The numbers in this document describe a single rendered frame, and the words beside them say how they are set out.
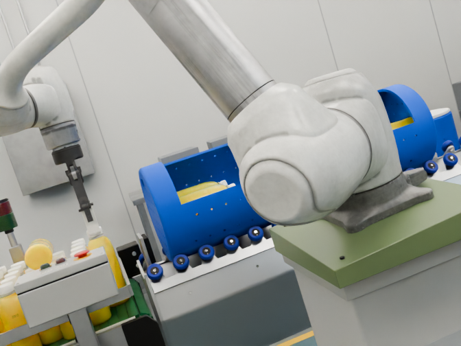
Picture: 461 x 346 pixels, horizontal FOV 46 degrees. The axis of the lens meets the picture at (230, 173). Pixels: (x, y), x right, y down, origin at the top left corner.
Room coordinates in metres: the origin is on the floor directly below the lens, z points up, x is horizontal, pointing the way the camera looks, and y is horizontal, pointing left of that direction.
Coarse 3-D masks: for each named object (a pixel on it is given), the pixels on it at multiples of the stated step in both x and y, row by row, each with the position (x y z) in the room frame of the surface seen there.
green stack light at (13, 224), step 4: (12, 212) 1.79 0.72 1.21; (0, 216) 1.76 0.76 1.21; (4, 216) 1.76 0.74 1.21; (8, 216) 1.77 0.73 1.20; (12, 216) 1.78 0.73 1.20; (0, 220) 1.76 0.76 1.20; (4, 220) 1.76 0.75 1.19; (8, 220) 1.76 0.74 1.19; (12, 220) 1.77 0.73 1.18; (0, 224) 1.76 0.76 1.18; (4, 224) 1.76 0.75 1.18; (8, 224) 1.76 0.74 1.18; (12, 224) 1.77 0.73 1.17; (16, 224) 1.78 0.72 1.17; (0, 228) 1.76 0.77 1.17; (4, 228) 1.75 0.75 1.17; (8, 228) 1.76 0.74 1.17; (12, 228) 1.77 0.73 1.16; (0, 232) 1.76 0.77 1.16
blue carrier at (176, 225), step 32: (384, 96) 1.82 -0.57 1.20; (416, 96) 1.65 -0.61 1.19; (416, 128) 1.60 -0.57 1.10; (192, 160) 1.66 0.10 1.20; (224, 160) 1.72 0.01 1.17; (416, 160) 1.64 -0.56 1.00; (160, 192) 1.43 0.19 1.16; (224, 192) 1.45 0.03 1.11; (160, 224) 1.46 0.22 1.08; (192, 224) 1.43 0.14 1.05; (224, 224) 1.46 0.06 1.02; (256, 224) 1.52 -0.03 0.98
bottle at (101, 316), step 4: (104, 308) 1.34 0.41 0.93; (108, 308) 1.36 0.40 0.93; (92, 312) 1.33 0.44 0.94; (96, 312) 1.33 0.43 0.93; (100, 312) 1.33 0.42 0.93; (104, 312) 1.34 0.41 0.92; (108, 312) 1.35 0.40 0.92; (92, 316) 1.33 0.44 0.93; (96, 316) 1.33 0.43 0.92; (100, 316) 1.33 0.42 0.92; (104, 316) 1.34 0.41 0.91; (108, 316) 1.35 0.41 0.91; (92, 320) 1.33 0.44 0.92; (96, 320) 1.33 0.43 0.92; (100, 320) 1.33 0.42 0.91; (104, 320) 1.33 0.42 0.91; (96, 324) 1.33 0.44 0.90
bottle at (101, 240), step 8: (96, 240) 1.39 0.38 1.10; (104, 240) 1.39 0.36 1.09; (88, 248) 1.39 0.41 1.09; (96, 248) 1.38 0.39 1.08; (104, 248) 1.38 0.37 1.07; (112, 248) 1.40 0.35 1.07; (112, 256) 1.39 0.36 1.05; (112, 264) 1.38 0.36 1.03; (120, 272) 1.40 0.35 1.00; (120, 280) 1.39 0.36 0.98
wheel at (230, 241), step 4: (228, 236) 1.49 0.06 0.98; (232, 236) 1.49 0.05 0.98; (224, 240) 1.48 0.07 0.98; (228, 240) 1.48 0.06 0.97; (232, 240) 1.48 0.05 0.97; (236, 240) 1.48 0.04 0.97; (224, 244) 1.48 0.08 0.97; (228, 244) 1.47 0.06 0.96; (232, 244) 1.47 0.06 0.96; (236, 244) 1.47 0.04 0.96; (228, 248) 1.47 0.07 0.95; (232, 248) 1.47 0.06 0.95; (236, 248) 1.47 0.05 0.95
